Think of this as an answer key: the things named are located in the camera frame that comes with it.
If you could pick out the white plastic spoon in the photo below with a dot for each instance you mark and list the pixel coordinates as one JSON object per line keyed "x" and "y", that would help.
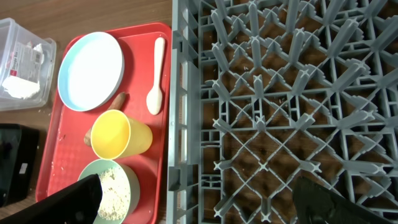
{"x": 155, "y": 95}

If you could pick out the yellow plastic cup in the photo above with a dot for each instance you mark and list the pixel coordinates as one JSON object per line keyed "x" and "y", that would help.
{"x": 115, "y": 135}

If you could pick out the grey dishwasher rack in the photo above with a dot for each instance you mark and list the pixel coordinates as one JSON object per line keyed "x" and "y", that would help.
{"x": 266, "y": 92}

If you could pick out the large light blue plate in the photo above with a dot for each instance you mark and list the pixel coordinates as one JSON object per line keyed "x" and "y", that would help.
{"x": 90, "y": 72}

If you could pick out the red serving tray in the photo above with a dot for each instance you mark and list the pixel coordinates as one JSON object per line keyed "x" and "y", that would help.
{"x": 66, "y": 155}

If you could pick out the green bowl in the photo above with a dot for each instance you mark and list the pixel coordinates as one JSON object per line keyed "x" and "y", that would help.
{"x": 100, "y": 165}

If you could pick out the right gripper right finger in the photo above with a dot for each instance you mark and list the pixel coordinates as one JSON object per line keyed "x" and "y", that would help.
{"x": 315, "y": 204}

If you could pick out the black waste tray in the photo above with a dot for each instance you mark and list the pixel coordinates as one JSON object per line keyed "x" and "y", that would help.
{"x": 18, "y": 149}

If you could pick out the white rice pile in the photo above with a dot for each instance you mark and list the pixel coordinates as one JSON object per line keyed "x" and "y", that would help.
{"x": 116, "y": 195}

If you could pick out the brown carrot piece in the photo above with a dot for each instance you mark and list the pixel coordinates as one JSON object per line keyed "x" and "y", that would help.
{"x": 115, "y": 105}

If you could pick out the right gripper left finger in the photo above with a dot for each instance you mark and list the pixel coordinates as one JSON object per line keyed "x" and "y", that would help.
{"x": 77, "y": 203}

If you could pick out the clear plastic waste bin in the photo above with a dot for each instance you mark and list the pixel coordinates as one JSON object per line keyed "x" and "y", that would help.
{"x": 11, "y": 33}

